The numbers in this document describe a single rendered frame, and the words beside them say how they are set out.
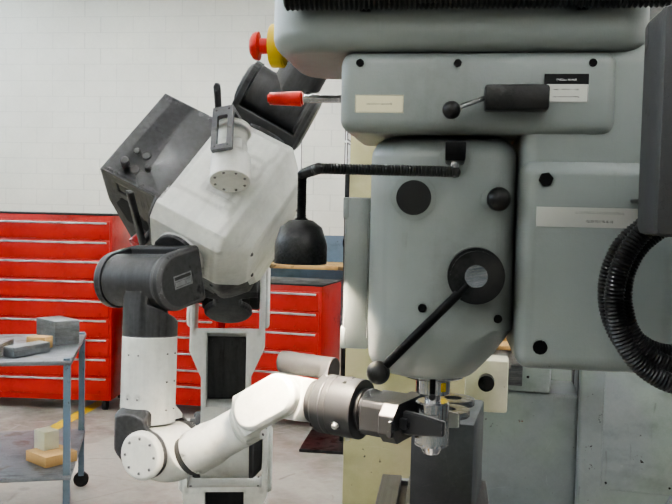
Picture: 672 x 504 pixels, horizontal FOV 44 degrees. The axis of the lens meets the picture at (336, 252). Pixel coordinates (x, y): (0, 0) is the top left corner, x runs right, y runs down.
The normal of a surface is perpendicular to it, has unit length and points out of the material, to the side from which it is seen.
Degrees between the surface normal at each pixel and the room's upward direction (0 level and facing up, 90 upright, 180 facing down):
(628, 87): 90
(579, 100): 90
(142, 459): 86
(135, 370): 86
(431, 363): 123
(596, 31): 99
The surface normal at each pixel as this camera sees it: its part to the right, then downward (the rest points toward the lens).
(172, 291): 0.87, 0.00
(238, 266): 0.29, 0.81
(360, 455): -0.14, 0.05
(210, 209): 0.08, -0.48
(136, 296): -0.50, -0.07
